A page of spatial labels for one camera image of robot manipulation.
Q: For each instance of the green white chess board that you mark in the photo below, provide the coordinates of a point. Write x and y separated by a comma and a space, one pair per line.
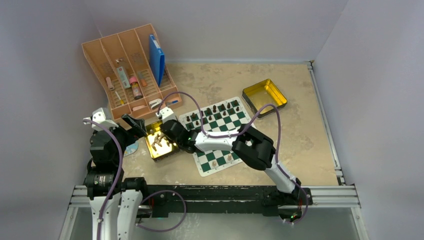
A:
216, 134

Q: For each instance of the blue folder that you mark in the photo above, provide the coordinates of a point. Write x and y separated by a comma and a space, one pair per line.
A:
156, 59

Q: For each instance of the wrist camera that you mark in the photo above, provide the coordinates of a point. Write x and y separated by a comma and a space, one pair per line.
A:
166, 114
101, 119

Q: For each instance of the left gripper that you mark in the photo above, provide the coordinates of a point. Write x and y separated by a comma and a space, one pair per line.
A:
132, 134

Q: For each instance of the white stapler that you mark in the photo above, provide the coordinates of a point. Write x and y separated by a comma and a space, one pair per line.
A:
154, 104

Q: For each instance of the empty gold tin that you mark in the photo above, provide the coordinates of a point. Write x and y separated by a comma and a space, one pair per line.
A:
262, 93

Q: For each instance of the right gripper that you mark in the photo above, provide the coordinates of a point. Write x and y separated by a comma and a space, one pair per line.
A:
172, 141

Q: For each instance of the grey green box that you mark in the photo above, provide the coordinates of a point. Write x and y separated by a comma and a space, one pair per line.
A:
123, 76

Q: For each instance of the gold tin with pieces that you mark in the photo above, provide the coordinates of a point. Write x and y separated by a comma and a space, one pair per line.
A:
155, 142

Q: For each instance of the pink desk organizer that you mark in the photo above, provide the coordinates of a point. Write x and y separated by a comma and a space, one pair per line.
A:
129, 49

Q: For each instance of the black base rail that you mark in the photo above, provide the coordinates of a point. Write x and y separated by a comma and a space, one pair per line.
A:
242, 199

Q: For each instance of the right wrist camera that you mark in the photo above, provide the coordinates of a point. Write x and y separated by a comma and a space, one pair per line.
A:
166, 114

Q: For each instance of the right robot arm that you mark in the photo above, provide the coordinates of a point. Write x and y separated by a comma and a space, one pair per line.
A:
253, 147

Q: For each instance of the blue round card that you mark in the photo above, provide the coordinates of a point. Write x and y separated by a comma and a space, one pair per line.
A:
131, 149

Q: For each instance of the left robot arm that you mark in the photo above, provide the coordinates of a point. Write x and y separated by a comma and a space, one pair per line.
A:
114, 201

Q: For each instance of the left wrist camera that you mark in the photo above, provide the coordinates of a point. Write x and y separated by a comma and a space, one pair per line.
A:
101, 119

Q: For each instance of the pink eraser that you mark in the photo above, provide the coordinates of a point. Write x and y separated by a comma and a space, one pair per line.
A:
109, 83

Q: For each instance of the pink cap bottle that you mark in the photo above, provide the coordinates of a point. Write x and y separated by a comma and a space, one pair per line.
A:
136, 90

